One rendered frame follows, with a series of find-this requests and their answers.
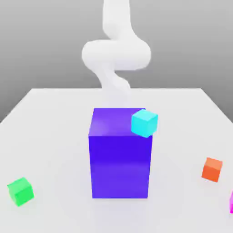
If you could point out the small green cube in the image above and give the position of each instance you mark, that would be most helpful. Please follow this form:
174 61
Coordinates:
21 192

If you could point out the small magenta cube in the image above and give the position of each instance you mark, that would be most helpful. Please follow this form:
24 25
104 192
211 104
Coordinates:
231 203

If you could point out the small cyan cube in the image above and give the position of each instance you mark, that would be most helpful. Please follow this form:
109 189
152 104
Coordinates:
144 123

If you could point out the small orange cube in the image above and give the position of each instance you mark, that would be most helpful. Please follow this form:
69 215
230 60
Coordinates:
211 171

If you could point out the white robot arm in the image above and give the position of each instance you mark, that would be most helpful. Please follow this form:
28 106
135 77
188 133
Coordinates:
116 54

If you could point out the large purple box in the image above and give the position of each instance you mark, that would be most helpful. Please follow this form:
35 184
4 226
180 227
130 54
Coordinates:
119 163

